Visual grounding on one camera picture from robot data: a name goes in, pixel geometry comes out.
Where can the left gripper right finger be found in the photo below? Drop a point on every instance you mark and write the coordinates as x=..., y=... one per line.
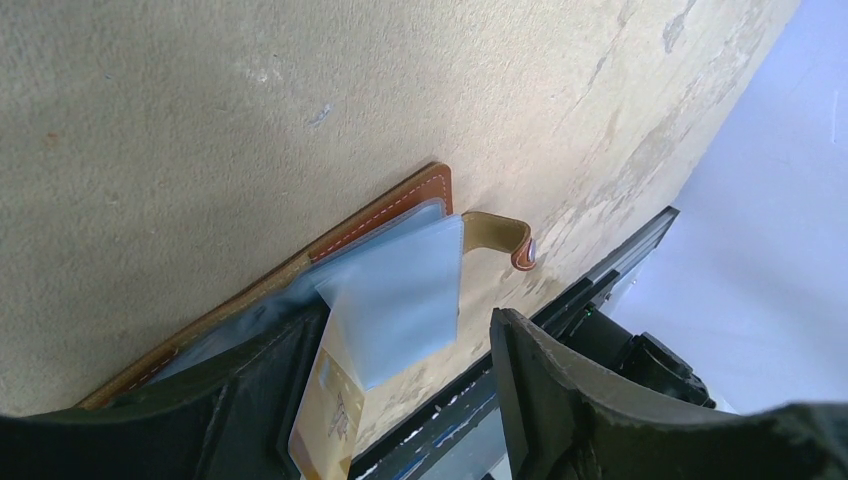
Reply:
x=583, y=421

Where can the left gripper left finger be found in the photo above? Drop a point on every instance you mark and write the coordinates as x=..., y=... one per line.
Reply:
x=226, y=418

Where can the gold patterned credit card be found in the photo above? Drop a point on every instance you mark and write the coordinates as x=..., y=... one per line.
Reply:
x=325, y=429

